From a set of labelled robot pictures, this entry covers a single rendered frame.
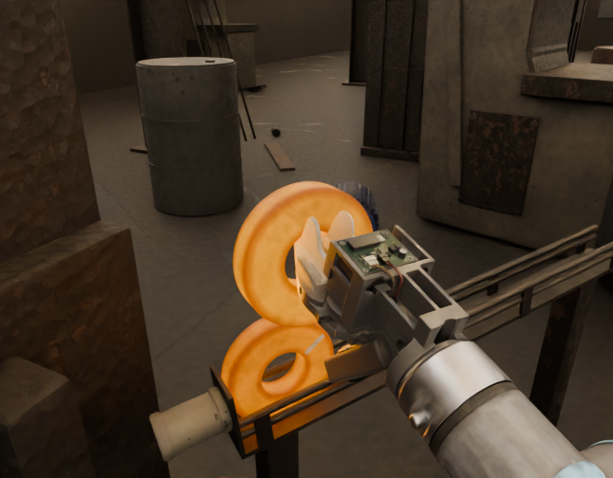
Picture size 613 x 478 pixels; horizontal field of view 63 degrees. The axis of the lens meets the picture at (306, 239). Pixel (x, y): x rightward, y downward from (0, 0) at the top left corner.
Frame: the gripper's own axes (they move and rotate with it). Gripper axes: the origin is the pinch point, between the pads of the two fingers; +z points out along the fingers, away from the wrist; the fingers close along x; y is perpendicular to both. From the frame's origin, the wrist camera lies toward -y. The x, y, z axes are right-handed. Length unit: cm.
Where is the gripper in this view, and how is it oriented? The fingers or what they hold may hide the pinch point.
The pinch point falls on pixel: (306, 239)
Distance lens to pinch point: 52.5
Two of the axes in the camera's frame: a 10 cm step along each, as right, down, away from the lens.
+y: 1.3, -7.9, -6.0
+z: -4.7, -5.9, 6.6
